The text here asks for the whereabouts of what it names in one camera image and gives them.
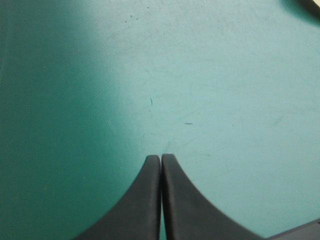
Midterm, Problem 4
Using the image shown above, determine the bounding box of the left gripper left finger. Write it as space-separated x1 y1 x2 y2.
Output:
74 155 161 240

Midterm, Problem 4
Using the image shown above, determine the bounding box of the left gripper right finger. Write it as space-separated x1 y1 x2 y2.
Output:
161 153 266 240

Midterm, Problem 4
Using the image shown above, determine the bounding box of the black cable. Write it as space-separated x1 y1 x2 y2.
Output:
292 0 320 16

